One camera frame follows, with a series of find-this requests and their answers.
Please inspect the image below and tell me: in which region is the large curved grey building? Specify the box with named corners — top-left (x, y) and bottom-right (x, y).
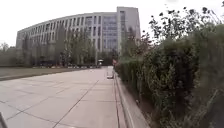
top-left (15, 5), bottom-right (142, 66)

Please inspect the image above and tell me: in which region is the row of trees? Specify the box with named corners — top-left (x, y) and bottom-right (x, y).
top-left (19, 27), bottom-right (116, 67)

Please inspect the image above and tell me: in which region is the grey stone kerb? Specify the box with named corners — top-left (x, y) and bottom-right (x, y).
top-left (112, 71), bottom-right (152, 128)

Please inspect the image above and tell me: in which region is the grey concrete slab pavement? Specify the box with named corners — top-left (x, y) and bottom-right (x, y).
top-left (0, 65), bottom-right (128, 128)

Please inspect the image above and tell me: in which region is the tall green hedge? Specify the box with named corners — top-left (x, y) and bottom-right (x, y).
top-left (113, 5), bottom-right (224, 128)

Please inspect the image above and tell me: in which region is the stretch of grass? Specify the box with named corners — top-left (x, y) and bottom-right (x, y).
top-left (0, 67), bottom-right (85, 81)

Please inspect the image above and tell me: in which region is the group of trees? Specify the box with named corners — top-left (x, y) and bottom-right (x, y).
top-left (0, 41), bottom-right (22, 68)

